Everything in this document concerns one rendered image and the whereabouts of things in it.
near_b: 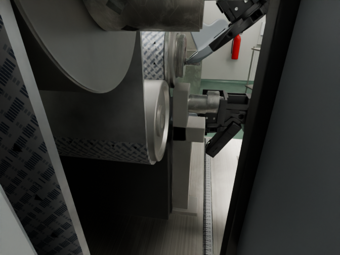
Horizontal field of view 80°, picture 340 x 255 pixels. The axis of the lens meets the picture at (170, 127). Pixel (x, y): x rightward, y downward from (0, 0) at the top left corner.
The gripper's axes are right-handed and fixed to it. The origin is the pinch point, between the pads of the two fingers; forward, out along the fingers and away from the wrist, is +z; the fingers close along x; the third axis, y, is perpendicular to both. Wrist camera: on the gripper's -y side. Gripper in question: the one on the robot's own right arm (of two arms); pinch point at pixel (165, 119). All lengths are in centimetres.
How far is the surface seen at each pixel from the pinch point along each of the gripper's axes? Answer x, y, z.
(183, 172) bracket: 11.3, -6.6, -5.9
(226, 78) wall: -444, -100, -66
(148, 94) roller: 21.1, 13.6, -1.7
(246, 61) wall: -444, -60, -105
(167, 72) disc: 13.2, 14.7, -2.7
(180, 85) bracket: 9.0, 11.5, -4.4
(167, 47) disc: 12.9, 18.3, -2.7
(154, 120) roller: 23.3, 11.2, -2.8
